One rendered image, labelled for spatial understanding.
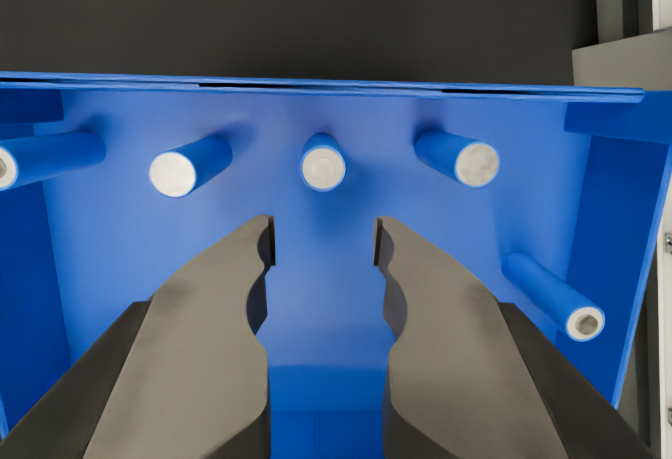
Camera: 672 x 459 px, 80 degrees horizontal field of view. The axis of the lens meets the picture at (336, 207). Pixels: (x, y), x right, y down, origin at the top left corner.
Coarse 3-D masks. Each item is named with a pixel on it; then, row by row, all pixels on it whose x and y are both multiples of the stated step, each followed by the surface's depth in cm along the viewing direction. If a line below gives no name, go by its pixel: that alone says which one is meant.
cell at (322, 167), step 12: (312, 144) 16; (324, 144) 15; (336, 144) 18; (312, 156) 15; (324, 156) 15; (336, 156) 15; (300, 168) 15; (312, 168) 15; (324, 168) 15; (336, 168) 15; (312, 180) 15; (324, 180) 15; (336, 180) 15
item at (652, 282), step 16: (656, 240) 51; (656, 256) 52; (656, 272) 53; (656, 288) 54; (656, 304) 54; (656, 320) 55; (656, 336) 56; (656, 352) 57; (656, 368) 57; (656, 384) 58; (656, 400) 59; (656, 416) 60; (656, 432) 61; (656, 448) 62
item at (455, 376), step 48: (384, 240) 12; (432, 288) 9; (480, 288) 9; (432, 336) 8; (480, 336) 8; (432, 384) 7; (480, 384) 7; (528, 384) 7; (384, 432) 7; (432, 432) 6; (480, 432) 6; (528, 432) 6
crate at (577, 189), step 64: (0, 128) 18; (64, 128) 21; (128, 128) 21; (192, 128) 21; (256, 128) 21; (320, 128) 21; (384, 128) 21; (448, 128) 21; (512, 128) 22; (576, 128) 21; (640, 128) 16; (0, 192) 18; (64, 192) 21; (128, 192) 22; (192, 192) 22; (256, 192) 22; (320, 192) 22; (384, 192) 22; (448, 192) 22; (512, 192) 22; (576, 192) 23; (640, 192) 18; (0, 256) 19; (64, 256) 22; (128, 256) 22; (192, 256) 23; (320, 256) 23; (576, 256) 23; (640, 256) 18; (0, 320) 19; (64, 320) 23; (320, 320) 24; (384, 320) 24; (0, 384) 19; (320, 384) 25; (384, 384) 25; (320, 448) 23
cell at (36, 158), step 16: (0, 144) 15; (16, 144) 15; (32, 144) 16; (48, 144) 17; (64, 144) 18; (80, 144) 19; (96, 144) 20; (0, 160) 15; (16, 160) 15; (32, 160) 16; (48, 160) 16; (64, 160) 18; (80, 160) 19; (96, 160) 20; (0, 176) 15; (16, 176) 15; (32, 176) 16; (48, 176) 17
